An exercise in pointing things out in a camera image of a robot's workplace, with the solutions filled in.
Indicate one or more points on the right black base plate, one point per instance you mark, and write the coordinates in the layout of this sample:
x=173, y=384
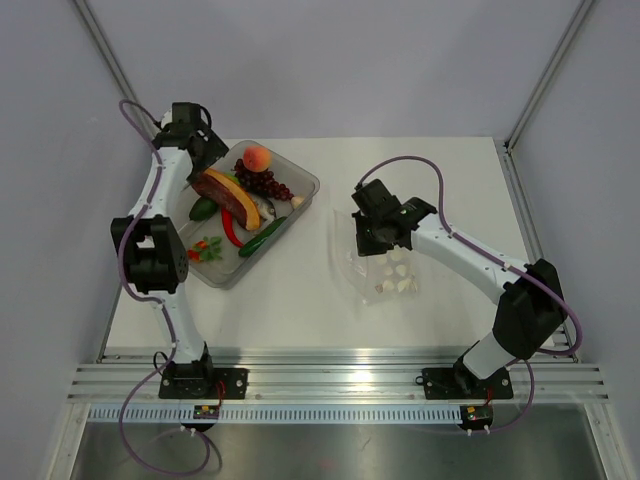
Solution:
x=445, y=383

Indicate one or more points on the white slotted cable duct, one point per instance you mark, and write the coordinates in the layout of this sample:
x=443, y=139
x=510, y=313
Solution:
x=278, y=414

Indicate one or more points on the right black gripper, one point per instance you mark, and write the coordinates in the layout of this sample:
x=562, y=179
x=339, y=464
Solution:
x=365, y=247

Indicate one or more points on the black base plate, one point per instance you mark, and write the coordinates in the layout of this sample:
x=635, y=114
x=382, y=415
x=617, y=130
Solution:
x=232, y=382
x=445, y=383

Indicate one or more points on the green cucumber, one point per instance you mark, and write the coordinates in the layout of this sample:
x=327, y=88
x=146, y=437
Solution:
x=254, y=244

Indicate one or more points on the aluminium mounting rail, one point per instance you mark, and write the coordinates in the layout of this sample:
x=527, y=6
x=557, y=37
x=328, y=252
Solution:
x=340, y=376

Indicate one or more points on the green lime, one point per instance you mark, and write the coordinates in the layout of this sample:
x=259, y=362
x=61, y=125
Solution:
x=234, y=179

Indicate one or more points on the dark red grape bunch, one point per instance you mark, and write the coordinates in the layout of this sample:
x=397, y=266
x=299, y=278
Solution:
x=261, y=183

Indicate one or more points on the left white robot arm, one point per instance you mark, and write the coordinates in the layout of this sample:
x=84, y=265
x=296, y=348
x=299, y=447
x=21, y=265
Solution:
x=152, y=261

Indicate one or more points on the red orange meat slab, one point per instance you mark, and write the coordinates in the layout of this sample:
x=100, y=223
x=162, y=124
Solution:
x=228, y=195

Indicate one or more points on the white garlic clove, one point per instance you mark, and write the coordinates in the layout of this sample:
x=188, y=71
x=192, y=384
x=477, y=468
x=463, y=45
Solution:
x=297, y=201

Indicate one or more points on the green avocado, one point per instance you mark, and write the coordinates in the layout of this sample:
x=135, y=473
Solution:
x=203, y=209

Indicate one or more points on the red chili pepper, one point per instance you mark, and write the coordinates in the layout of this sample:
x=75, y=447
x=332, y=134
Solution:
x=228, y=227

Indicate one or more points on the aluminium frame post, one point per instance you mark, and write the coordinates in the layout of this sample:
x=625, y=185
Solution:
x=552, y=67
x=105, y=50

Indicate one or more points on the right aluminium frame post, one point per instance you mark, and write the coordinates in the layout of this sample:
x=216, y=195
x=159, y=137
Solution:
x=552, y=67

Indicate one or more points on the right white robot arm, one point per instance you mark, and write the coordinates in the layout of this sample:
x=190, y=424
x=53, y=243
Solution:
x=527, y=296

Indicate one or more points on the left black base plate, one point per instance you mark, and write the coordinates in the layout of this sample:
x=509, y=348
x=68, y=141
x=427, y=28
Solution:
x=232, y=382

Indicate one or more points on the left aluminium frame post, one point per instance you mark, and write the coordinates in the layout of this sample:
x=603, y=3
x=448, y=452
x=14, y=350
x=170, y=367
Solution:
x=105, y=50

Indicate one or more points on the silver grey fish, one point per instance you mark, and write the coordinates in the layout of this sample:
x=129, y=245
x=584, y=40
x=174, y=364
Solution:
x=265, y=207

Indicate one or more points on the clear zip top bag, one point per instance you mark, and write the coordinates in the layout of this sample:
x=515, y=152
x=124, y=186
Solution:
x=377, y=279

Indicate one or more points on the clear plastic food bin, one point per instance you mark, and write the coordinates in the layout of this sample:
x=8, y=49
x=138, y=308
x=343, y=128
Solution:
x=226, y=272

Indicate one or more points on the orange peach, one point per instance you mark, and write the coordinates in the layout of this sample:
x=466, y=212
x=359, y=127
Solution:
x=256, y=158

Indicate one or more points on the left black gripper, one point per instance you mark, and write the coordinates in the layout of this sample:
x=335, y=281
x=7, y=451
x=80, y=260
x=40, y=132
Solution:
x=213, y=151

